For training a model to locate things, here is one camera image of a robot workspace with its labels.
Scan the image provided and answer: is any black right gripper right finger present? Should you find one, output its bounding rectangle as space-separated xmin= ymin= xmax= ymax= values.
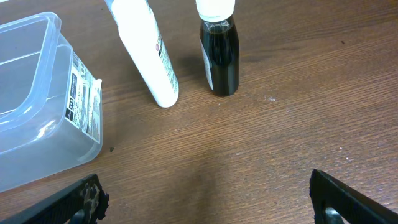
xmin=310 ymin=169 xmax=397 ymax=224

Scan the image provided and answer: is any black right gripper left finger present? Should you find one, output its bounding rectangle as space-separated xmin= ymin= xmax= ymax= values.
xmin=1 ymin=174 xmax=109 ymax=224

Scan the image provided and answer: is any dark bottle white cap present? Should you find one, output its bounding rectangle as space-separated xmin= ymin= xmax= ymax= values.
xmin=195 ymin=0 xmax=239 ymax=96

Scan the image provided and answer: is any white spray bottle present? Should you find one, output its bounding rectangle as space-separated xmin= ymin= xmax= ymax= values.
xmin=105 ymin=0 xmax=179 ymax=108

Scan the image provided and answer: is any clear plastic container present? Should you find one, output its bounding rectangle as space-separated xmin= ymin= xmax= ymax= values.
xmin=1 ymin=12 xmax=103 ymax=191

